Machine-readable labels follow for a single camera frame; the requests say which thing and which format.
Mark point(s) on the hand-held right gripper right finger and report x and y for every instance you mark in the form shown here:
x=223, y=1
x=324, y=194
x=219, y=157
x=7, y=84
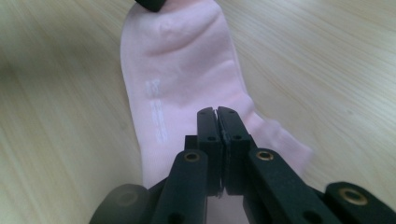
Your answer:
x=235, y=149

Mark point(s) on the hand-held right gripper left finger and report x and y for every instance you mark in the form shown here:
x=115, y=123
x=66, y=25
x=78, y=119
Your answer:
x=210, y=149

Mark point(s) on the pink ankle sock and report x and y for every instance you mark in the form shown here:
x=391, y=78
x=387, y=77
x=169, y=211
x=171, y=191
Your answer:
x=186, y=62

